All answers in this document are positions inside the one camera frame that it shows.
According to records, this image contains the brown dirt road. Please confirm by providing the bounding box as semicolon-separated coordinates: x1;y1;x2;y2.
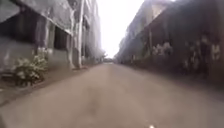
0;62;224;128

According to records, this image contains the grey pole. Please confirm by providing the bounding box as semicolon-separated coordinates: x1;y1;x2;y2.
74;0;86;70

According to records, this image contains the green bush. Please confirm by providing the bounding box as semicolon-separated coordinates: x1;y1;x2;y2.
11;54;50;87

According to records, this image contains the grey concrete building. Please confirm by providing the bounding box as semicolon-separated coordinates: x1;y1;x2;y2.
0;0;105;73

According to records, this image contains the dark wall with graffiti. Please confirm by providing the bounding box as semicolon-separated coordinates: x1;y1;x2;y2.
114;0;224;88

